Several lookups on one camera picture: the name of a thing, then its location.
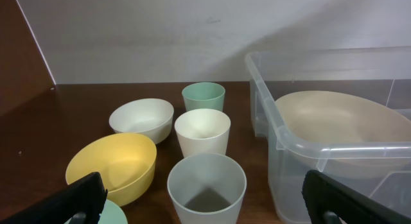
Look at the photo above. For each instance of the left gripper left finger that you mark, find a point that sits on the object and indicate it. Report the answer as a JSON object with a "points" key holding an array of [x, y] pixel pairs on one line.
{"points": [[80, 202]]}

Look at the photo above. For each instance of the grey cup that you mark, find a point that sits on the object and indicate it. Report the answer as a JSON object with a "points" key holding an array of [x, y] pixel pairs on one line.
{"points": [[207, 188]]}

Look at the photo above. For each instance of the yellow small bowl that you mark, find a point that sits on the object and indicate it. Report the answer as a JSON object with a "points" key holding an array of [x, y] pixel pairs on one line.
{"points": [[125, 162]]}

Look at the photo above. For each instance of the clear plastic storage container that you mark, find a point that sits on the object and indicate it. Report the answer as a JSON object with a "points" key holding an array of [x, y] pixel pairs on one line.
{"points": [[379, 74]]}

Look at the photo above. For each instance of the beige plate bowl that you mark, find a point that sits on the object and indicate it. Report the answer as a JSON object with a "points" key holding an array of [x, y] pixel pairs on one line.
{"points": [[345, 135]]}

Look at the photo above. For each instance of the cream white cup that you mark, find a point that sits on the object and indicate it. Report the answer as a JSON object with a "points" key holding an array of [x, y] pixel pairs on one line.
{"points": [[203, 130]]}

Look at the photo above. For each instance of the white small bowl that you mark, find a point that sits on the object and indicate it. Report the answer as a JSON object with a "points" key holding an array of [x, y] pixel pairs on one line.
{"points": [[151, 117]]}

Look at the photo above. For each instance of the mint green cup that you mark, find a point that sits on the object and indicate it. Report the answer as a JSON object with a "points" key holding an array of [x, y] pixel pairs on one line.
{"points": [[204, 95]]}

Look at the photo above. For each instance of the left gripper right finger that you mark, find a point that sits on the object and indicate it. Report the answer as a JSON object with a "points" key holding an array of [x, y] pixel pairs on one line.
{"points": [[329, 201]]}

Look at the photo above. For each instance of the mint green small bowl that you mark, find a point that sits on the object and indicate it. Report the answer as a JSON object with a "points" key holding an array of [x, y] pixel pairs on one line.
{"points": [[111, 214]]}

